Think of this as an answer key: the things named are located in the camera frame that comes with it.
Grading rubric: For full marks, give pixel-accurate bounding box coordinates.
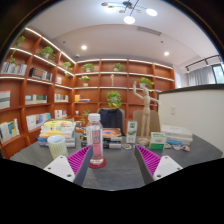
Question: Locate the multi-bulb ceiling lamp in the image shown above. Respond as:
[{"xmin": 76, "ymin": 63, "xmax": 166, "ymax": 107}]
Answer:
[{"xmin": 100, "ymin": 0, "xmax": 159, "ymax": 25}]

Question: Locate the white partition with dark top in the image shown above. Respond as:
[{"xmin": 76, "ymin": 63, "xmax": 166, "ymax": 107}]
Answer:
[{"xmin": 157, "ymin": 83, "xmax": 224, "ymax": 158}]

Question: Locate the ceiling air vent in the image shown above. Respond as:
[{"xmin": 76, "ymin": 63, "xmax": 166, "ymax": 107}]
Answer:
[{"xmin": 137, "ymin": 25, "xmax": 163, "ymax": 36}]

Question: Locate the tan upholstered chair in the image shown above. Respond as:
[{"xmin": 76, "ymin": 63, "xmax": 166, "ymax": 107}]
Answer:
[{"xmin": 132, "ymin": 110, "xmax": 161, "ymax": 136}]

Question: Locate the yellow striped white mug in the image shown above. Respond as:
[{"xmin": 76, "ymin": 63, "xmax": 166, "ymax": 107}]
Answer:
[{"xmin": 46, "ymin": 134, "xmax": 69, "ymax": 160}]

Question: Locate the window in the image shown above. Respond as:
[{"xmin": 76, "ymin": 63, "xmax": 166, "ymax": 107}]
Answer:
[{"xmin": 212, "ymin": 63, "xmax": 224, "ymax": 84}]

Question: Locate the black ceiling track rail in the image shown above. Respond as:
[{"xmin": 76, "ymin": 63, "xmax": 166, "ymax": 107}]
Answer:
[{"xmin": 185, "ymin": 54, "xmax": 224, "ymax": 72}]

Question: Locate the tall green white carton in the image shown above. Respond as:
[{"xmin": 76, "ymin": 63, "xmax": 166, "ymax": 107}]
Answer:
[{"xmin": 125, "ymin": 120, "xmax": 138, "ymax": 145}]

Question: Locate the orange wooden shelf unit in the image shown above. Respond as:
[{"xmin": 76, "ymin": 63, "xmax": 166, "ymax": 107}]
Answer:
[{"xmin": 0, "ymin": 26, "xmax": 176, "ymax": 159}]

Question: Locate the stack of colourful books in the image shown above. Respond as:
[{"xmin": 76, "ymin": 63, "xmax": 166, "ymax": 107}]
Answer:
[{"xmin": 37, "ymin": 119, "xmax": 77, "ymax": 148}]

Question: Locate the wooden artist mannequin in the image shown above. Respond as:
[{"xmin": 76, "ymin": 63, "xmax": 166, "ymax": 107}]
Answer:
[{"xmin": 132, "ymin": 80, "xmax": 160, "ymax": 146}]

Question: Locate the green white tissue box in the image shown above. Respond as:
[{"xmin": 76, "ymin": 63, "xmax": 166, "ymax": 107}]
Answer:
[{"xmin": 148, "ymin": 131, "xmax": 168, "ymax": 151}]

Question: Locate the clear bottle with pink label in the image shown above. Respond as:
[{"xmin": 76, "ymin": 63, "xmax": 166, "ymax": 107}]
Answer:
[{"xmin": 85, "ymin": 113, "xmax": 105, "ymax": 167}]

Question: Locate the stack of white boxes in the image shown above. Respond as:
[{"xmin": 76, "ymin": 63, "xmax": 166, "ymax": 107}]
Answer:
[{"xmin": 160, "ymin": 124, "xmax": 194, "ymax": 148}]

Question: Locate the chair with dark jacket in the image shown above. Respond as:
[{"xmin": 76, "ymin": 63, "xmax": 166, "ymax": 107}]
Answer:
[{"xmin": 97, "ymin": 107, "xmax": 126, "ymax": 134}]

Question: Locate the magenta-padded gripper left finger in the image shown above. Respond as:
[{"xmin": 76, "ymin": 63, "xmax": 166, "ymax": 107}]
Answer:
[{"xmin": 43, "ymin": 144, "xmax": 94, "ymax": 186}]

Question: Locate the stack of dark books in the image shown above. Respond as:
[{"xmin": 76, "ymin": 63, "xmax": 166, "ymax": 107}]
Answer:
[{"xmin": 80, "ymin": 127, "xmax": 124, "ymax": 150}]

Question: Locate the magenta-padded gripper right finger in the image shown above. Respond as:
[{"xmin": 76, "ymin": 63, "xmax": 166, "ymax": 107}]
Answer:
[{"xmin": 133, "ymin": 144, "xmax": 183, "ymax": 186}]

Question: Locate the flat round red coaster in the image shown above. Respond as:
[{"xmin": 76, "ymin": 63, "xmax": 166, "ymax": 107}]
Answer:
[{"xmin": 88, "ymin": 157, "xmax": 107, "ymax": 169}]

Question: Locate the grey curtain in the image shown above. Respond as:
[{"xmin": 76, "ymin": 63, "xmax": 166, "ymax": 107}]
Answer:
[{"xmin": 187, "ymin": 65, "xmax": 214, "ymax": 87}]

